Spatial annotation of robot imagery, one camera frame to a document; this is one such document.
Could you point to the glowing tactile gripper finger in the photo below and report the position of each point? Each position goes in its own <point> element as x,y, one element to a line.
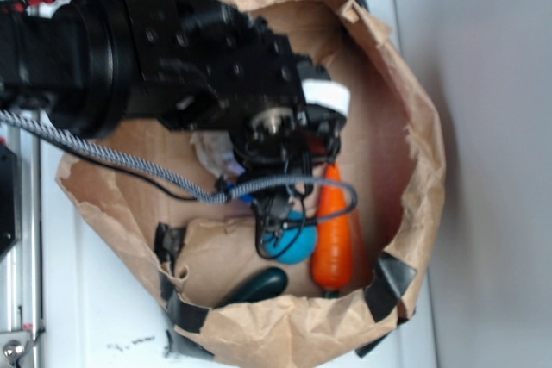
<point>327,101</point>

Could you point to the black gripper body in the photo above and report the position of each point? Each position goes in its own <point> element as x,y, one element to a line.
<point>205,64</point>

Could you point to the white paper ball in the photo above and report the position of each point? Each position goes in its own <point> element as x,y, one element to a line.
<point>215,152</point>

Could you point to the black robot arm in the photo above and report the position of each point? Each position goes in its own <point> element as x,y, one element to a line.
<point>74,59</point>

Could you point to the blue dimpled foam ball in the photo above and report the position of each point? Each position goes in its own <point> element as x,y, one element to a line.
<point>291,246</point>

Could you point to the orange plastic toy carrot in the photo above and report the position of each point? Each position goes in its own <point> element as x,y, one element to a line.
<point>332,260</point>

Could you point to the dark green toy vegetable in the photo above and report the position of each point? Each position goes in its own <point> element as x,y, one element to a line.
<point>266,284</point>

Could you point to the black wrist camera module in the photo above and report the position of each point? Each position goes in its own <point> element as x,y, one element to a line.
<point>279,150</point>

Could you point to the black octagonal mount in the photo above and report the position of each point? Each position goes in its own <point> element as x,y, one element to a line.
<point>10,200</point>

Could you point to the aluminium rail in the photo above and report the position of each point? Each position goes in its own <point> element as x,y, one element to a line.
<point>22,321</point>

